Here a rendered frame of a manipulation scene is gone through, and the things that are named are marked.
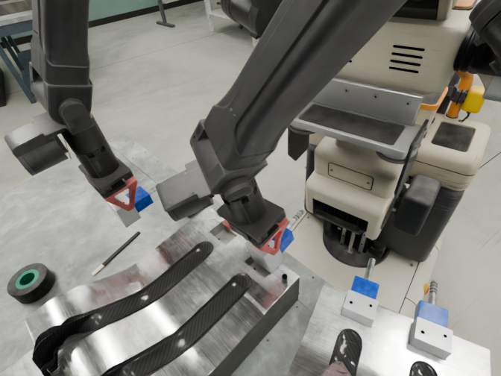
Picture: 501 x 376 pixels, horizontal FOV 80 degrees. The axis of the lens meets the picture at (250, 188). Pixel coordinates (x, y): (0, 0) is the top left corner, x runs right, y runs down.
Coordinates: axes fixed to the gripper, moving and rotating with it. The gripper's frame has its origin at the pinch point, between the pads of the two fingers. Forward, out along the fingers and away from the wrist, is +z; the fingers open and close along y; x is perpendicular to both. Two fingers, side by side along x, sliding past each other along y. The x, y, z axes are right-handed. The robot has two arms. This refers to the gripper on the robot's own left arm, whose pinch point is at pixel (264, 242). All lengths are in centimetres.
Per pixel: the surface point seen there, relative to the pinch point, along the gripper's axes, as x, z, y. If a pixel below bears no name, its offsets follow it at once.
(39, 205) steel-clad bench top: -28, 0, -66
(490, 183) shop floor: 155, 122, 8
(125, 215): -13.5, -6.0, -25.8
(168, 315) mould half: -19.8, 1.4, -5.2
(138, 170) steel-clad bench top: -1, 5, -58
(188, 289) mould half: -14.5, 2.1, -6.7
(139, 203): -9.9, -6.0, -26.1
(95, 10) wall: 196, 9, -629
